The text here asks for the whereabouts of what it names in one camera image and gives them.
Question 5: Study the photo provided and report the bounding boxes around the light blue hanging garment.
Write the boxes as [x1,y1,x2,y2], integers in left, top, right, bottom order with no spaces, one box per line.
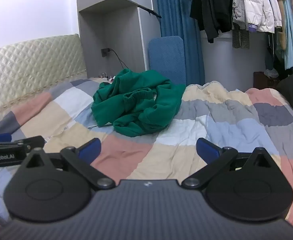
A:
[282,0,293,69]

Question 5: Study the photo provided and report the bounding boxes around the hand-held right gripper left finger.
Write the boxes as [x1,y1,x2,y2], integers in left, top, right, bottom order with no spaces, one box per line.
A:
[19,138,115,189]

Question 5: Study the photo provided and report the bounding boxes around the blue curtain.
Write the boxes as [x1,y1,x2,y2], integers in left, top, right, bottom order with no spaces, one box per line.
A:
[153,0,207,87]

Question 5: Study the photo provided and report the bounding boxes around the white puffer jacket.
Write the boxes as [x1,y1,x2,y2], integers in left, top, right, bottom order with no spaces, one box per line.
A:
[243,0,275,33]

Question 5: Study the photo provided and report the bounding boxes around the black charger cable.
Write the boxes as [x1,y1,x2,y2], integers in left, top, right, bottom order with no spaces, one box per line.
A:
[109,49,130,71]

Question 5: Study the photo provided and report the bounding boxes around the dark wooden nightstand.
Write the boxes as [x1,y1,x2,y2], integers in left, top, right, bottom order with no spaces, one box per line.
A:
[253,71,281,91]

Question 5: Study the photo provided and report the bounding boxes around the striped hanging garment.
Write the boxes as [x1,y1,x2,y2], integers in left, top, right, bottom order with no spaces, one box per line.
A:
[232,24,251,48]

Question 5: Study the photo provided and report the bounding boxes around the black hanging coat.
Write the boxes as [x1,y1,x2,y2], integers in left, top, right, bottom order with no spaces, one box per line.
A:
[190,0,234,43]

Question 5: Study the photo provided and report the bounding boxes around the green sweatshirt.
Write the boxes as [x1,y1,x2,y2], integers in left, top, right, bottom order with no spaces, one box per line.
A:
[91,69,186,137]

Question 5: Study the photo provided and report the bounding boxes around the clear plastic bag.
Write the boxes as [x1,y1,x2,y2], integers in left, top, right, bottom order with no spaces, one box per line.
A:
[264,68,279,78]

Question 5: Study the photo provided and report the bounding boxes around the small bedside bottles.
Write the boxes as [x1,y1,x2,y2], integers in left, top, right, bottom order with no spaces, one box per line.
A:
[99,72,114,82]

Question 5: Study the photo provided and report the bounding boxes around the grey hanging jacket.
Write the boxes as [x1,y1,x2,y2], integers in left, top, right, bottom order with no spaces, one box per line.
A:
[232,0,248,29]

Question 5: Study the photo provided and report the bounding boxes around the beige quilted headboard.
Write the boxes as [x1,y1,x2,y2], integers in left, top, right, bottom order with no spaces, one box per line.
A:
[0,34,87,127]

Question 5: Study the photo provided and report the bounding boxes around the patchwork quilt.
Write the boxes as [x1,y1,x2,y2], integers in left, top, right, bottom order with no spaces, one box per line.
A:
[0,77,293,233]

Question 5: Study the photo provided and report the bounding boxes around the beige furry coat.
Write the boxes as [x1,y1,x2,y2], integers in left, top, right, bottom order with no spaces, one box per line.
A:
[269,0,287,51]

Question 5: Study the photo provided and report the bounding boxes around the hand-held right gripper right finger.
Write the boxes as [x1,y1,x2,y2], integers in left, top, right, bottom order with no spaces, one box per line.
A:
[182,137,279,189]

